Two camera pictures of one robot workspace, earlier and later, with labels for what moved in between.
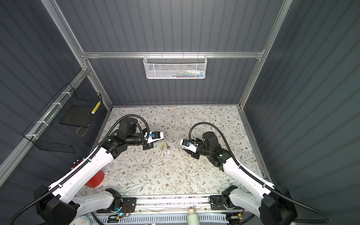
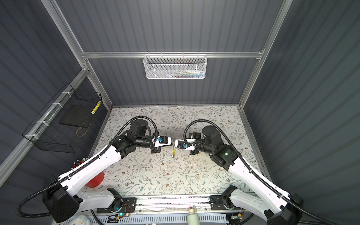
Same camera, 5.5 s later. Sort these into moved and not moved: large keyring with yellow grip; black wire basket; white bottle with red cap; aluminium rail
Moved: large keyring with yellow grip
Not moved: aluminium rail; white bottle with red cap; black wire basket
